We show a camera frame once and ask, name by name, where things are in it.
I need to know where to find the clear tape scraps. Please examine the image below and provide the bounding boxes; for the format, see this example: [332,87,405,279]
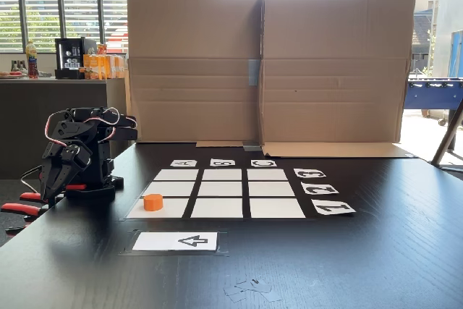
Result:
[223,279,283,303]

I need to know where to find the brown cardboard panel with flap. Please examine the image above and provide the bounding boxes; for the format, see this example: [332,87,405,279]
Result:
[260,0,417,159]

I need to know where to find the letter A paper sheet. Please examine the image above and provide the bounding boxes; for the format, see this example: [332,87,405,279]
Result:
[169,158,198,168]

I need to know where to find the black mini fridge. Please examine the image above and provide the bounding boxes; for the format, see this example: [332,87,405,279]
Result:
[54,37,97,80]

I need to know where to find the red white servo cable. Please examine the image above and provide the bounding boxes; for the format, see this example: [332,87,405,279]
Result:
[44,106,121,145]

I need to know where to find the white arrow paper sheet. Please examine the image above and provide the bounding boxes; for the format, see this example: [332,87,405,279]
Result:
[132,232,218,252]

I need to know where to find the slanted metal table leg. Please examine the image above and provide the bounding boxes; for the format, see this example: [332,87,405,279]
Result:
[430,98,463,167]

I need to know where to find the thin base power cable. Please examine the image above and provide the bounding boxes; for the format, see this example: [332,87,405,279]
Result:
[20,164,44,194]

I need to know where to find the number 3 paper sheet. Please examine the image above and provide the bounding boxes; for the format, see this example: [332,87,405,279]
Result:
[293,168,327,179]

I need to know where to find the blue foosball table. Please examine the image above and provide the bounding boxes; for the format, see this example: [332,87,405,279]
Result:
[403,77,463,127]

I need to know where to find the number 2 paper sheet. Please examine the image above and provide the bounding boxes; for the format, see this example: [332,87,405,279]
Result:
[300,182,340,195]

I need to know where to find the grey tape strip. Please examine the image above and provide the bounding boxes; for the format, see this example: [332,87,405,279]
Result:
[247,59,261,87]

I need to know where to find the white nine-square paper grid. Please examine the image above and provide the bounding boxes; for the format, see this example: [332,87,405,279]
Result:
[126,168,307,220]

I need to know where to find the dark small clamp handle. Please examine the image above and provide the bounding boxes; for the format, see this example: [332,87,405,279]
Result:
[5,224,32,236]

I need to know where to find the orange carton pack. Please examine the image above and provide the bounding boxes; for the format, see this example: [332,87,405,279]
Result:
[82,54,126,80]

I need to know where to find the orange-handled spring clamp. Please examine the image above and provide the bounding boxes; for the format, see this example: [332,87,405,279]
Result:
[0,191,50,220]

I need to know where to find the number 1 paper sheet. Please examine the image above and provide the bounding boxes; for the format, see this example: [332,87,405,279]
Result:
[310,199,357,216]

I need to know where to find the yellow-label drink bottle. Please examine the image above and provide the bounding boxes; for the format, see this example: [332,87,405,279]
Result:
[25,40,39,80]

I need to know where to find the round orange token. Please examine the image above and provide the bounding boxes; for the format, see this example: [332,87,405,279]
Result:
[143,193,163,212]

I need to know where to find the dark counter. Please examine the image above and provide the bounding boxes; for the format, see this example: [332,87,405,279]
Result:
[0,77,127,179]

